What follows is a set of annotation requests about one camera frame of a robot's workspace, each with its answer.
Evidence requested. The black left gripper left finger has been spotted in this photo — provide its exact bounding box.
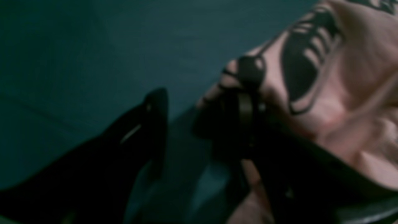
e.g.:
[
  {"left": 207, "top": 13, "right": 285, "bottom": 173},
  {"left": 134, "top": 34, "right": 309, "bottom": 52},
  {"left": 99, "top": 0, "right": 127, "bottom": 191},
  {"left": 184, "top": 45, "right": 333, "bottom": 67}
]
[{"left": 0, "top": 88, "right": 168, "bottom": 224}]

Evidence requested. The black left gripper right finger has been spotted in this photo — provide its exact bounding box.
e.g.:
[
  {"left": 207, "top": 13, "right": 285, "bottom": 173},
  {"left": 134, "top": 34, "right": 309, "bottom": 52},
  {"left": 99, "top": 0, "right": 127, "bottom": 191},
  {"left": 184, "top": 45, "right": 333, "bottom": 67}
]
[{"left": 230, "top": 92, "right": 397, "bottom": 224}]

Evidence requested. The pink T-shirt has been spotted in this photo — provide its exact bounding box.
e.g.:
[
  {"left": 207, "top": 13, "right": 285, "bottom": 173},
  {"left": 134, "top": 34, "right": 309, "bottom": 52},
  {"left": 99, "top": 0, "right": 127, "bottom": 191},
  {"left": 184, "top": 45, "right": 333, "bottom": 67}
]
[{"left": 198, "top": 0, "right": 397, "bottom": 224}]

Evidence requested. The teal table cloth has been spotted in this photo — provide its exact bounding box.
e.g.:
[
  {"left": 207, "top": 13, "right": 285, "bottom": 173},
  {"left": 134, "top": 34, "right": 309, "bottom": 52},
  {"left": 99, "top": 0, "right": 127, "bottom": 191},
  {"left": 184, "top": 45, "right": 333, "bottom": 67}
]
[{"left": 1, "top": 0, "right": 315, "bottom": 224}]

